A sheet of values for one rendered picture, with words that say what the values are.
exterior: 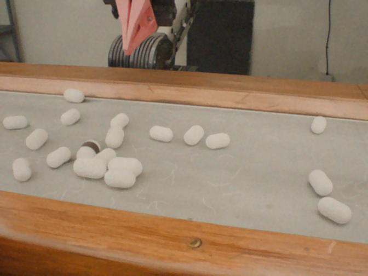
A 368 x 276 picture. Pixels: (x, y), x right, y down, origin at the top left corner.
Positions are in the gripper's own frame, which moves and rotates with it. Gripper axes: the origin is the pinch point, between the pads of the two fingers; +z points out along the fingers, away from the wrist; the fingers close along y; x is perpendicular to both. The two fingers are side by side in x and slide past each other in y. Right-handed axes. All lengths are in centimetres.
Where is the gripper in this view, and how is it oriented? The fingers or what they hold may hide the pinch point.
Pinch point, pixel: (127, 47)
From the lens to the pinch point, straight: 50.6
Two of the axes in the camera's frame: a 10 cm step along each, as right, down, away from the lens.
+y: 9.7, 0.9, -2.0
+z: -1.6, 9.2, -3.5
